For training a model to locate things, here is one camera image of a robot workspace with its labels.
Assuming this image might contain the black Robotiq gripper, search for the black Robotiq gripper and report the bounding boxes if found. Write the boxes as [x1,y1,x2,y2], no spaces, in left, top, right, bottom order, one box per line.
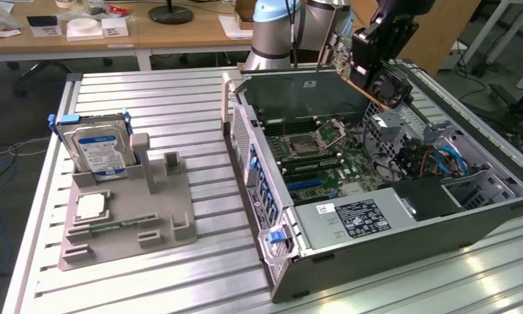
[376,0,438,21]

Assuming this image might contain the graphics card with black fan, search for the graphics card with black fan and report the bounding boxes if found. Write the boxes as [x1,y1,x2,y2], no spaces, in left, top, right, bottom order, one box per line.
[314,0,421,111]

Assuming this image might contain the wooden cabinet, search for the wooden cabinet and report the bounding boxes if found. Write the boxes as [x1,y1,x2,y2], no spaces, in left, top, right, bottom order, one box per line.
[350,0,484,75]

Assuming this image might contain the metal disk bay cage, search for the metal disk bay cage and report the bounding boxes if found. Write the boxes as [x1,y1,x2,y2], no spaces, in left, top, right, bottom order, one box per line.
[364,100,422,164]

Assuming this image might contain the white paper stack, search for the white paper stack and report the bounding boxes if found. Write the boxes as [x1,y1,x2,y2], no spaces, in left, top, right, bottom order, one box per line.
[219,14,254,41]

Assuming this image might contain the metal socket cover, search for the metal socket cover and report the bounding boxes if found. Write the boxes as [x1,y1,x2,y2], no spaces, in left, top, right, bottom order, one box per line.
[314,118,349,142]

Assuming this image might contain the CPU socket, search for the CPU socket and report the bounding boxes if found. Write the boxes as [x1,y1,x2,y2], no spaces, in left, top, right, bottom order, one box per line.
[289,134,328,157]

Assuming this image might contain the green RAM stick labelled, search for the green RAM stick labelled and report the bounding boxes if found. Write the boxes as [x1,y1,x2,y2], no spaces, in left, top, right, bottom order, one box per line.
[281,157,340,173]

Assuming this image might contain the black round lamp base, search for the black round lamp base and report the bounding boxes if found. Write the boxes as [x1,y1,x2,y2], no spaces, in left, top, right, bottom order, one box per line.
[148,0,196,26]

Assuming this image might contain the black plastic shroud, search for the black plastic shroud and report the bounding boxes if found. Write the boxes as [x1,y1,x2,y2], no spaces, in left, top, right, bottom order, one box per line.
[392,176,464,220]

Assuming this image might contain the blue expansion slot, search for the blue expansion slot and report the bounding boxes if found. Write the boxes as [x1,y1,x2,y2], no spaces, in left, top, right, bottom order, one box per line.
[286,179,325,192]

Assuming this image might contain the grey power supply unit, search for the grey power supply unit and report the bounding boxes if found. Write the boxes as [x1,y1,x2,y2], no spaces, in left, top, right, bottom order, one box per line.
[293,188,421,251]

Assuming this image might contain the plain white box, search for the plain white box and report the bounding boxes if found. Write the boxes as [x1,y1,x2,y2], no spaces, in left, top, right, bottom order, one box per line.
[100,18,131,39]

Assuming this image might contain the open grey PC case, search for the open grey PC case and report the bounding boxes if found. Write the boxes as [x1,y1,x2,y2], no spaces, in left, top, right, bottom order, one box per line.
[221,58,523,304]

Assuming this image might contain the black and white box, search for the black and white box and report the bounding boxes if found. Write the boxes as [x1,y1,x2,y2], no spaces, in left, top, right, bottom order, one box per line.
[27,15,63,38]

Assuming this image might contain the hard disk in blue caddy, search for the hard disk in blue caddy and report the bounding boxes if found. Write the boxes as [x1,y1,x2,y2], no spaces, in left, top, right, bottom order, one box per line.
[47,107,135,183]

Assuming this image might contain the black office chair base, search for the black office chair base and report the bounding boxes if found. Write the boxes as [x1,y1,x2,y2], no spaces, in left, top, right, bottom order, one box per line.
[7,59,73,97]

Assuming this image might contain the grey parts rack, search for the grey parts rack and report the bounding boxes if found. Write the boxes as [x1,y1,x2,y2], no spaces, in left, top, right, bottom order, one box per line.
[56,132,199,272]

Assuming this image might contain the wooden desk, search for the wooden desk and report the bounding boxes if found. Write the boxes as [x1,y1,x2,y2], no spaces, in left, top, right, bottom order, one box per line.
[0,0,376,63]

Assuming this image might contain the green RAM stick bare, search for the green RAM stick bare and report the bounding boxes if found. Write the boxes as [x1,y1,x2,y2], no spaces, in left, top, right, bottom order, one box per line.
[67,219,140,235]

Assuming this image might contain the silver CPU chip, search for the silver CPU chip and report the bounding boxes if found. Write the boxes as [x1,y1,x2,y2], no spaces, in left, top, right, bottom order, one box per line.
[75,194,108,220]

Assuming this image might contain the white desk frame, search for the white desk frame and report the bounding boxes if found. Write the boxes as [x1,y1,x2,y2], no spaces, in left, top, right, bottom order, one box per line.
[460,0,523,90]

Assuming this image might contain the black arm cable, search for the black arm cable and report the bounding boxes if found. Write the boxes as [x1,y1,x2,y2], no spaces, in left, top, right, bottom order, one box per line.
[286,0,300,69]

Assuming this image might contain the blue data wire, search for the blue data wire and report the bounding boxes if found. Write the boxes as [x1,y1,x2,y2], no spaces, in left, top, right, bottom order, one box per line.
[434,145,470,178]

